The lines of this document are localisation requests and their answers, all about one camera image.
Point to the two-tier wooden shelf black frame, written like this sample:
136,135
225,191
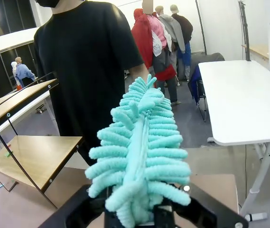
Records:
37,156

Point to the mannequin in red jacket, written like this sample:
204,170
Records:
142,40

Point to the person's left forearm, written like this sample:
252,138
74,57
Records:
139,71

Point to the mannequin in brown top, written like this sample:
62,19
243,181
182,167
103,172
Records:
184,26

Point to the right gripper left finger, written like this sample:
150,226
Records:
73,209

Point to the mannequin in grey hoodie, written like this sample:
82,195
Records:
172,26

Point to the green curled paper scrap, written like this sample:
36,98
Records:
7,155

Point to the black pole stand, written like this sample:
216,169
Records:
245,28

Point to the person in black shirt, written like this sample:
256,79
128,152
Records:
85,59

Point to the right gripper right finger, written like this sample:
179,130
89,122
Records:
208,213

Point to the large white table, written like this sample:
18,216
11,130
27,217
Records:
239,99

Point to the blue jacket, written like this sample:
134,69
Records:
194,83

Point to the turquoise chenille duster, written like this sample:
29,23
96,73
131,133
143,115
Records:
137,147

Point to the light wooden desk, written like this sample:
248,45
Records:
258,50

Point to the mannequin in blue shirt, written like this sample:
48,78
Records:
23,72

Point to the black chair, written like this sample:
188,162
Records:
210,59

